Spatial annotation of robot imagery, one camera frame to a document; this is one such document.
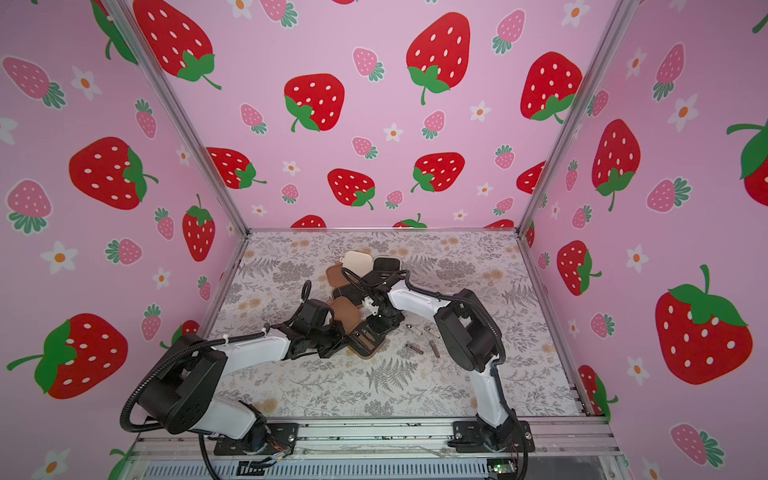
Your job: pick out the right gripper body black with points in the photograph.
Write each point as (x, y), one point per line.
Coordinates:
(365, 287)

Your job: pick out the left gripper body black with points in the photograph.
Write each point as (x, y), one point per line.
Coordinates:
(328, 341)

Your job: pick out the tan brown case lid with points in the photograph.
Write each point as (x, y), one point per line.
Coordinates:
(346, 312)

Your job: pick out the black tray tan case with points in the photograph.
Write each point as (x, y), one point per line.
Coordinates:
(364, 341)

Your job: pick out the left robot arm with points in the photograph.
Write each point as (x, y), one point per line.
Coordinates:
(179, 393)

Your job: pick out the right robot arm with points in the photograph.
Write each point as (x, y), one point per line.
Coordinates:
(472, 339)

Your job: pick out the small silver nail tool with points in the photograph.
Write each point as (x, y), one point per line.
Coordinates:
(414, 329)

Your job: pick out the brown nail file tool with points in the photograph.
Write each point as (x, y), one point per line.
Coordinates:
(434, 349)

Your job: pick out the black tray cream case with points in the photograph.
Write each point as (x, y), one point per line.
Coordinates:
(386, 265)

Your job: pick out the cream case lid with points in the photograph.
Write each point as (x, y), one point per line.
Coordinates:
(360, 263)

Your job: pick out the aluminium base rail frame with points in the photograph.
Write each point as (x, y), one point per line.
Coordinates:
(393, 448)

